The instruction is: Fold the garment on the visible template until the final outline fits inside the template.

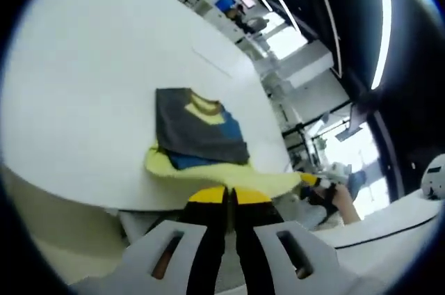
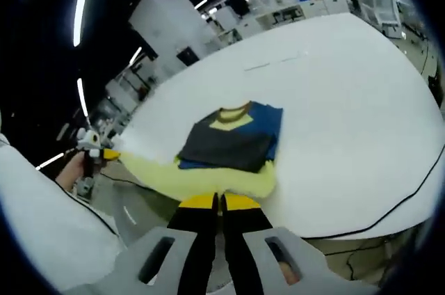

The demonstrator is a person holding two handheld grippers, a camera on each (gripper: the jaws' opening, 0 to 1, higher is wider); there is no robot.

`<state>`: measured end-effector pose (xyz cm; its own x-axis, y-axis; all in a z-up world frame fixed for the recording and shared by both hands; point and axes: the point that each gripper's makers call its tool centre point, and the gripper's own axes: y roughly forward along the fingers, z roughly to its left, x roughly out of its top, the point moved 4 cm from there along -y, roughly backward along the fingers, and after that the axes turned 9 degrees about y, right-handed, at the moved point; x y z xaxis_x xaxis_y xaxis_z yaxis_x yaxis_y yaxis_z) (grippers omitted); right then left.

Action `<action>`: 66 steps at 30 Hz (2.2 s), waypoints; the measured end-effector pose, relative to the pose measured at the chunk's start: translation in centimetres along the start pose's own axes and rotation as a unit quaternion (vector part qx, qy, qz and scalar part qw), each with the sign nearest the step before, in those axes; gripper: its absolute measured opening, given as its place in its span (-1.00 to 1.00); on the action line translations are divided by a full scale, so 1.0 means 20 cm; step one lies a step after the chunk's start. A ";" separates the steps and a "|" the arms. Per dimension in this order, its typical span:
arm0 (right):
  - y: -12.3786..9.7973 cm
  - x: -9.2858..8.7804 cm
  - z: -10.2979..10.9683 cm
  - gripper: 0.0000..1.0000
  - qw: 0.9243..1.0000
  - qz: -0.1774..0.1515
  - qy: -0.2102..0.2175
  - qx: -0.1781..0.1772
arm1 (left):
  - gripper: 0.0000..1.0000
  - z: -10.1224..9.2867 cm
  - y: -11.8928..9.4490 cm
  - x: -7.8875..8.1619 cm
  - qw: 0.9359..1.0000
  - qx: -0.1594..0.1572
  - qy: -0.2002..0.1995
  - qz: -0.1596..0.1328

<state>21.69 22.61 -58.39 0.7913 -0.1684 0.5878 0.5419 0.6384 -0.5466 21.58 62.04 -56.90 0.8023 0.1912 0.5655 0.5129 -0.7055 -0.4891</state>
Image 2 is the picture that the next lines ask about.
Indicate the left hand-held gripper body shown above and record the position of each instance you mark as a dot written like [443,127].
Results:
[88,142]

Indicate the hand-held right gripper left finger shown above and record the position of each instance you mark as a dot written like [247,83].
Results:
[194,232]

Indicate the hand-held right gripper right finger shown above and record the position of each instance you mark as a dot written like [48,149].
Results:
[247,232]

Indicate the yellow garment blue grey sleeves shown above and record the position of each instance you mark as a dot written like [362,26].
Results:
[226,142]

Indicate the person's left hand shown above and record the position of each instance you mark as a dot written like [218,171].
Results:
[73,175]

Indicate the white shelving unit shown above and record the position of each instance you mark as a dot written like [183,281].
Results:
[121,93]

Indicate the person's white coat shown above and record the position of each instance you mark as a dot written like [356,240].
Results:
[45,229]

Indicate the black square panel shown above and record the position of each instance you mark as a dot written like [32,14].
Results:
[187,55]

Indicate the large white pillar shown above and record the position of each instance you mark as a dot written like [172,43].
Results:
[167,23]

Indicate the white power strip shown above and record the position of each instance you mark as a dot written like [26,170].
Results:
[274,62]

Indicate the tall white cabinet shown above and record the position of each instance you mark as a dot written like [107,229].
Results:
[226,17]

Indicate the row of white low cabinets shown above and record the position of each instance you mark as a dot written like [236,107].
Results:
[313,9]

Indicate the white office chair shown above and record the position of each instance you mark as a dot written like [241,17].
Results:
[380,9]

